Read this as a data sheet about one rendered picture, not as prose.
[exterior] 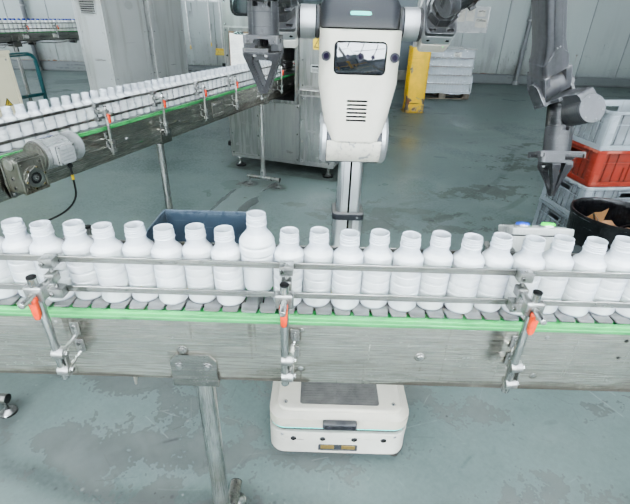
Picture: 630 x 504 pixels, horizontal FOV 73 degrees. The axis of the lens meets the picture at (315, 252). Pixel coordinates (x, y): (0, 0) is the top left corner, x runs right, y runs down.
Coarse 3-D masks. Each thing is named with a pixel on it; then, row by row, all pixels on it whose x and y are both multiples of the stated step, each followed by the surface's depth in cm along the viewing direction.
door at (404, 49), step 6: (402, 0) 1089; (408, 0) 1089; (414, 0) 1089; (402, 6) 1095; (408, 6) 1095; (414, 6) 1095; (402, 42) 1136; (408, 42) 1136; (402, 48) 1143; (408, 48) 1143; (402, 54) 1150; (408, 54) 1150; (402, 60) 1157; (402, 66) 1164; (402, 72) 1172; (402, 78) 1179
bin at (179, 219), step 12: (168, 216) 142; (180, 216) 142; (192, 216) 142; (204, 216) 142; (216, 216) 142; (228, 216) 142; (240, 216) 142; (180, 228) 144; (240, 228) 144; (180, 240) 147
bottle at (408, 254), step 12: (408, 240) 80; (420, 240) 81; (396, 252) 83; (408, 252) 81; (420, 252) 83; (396, 264) 83; (408, 264) 81; (420, 264) 82; (396, 276) 84; (408, 276) 82; (420, 276) 84; (396, 288) 84; (408, 288) 84
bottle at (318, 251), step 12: (312, 228) 82; (324, 228) 83; (312, 240) 82; (324, 240) 81; (312, 252) 82; (324, 252) 82; (312, 276) 84; (324, 276) 84; (312, 288) 85; (324, 288) 85; (312, 300) 86; (324, 300) 87
